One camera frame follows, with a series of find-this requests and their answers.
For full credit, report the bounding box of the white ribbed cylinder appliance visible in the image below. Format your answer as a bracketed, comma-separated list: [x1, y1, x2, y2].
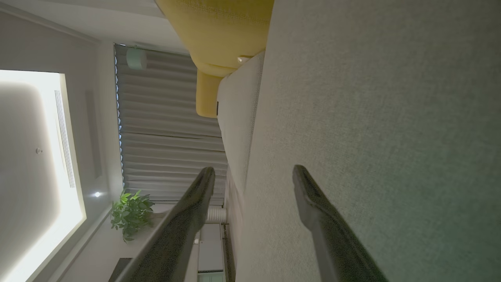
[206, 207, 227, 224]

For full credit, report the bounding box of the green potted plant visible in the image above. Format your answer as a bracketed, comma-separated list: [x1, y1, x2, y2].
[110, 189, 155, 243]

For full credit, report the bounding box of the grey cabinet with wood frame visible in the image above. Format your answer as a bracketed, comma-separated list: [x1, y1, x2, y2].
[197, 223, 227, 282]

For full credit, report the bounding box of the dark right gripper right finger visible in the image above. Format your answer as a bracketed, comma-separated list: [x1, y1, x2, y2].
[293, 165, 389, 282]

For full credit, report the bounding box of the large yellow sofa backrest cushion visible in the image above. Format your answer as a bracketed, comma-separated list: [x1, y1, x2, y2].
[155, 0, 274, 77]

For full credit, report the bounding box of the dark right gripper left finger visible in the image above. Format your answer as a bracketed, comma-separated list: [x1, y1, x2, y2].
[117, 167, 216, 282]

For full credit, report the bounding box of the grey fabric sofa seat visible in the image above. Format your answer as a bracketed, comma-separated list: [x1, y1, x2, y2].
[216, 51, 265, 220]

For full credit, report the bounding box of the grey pleated curtain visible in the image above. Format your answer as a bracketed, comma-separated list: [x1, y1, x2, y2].
[114, 43, 228, 206]

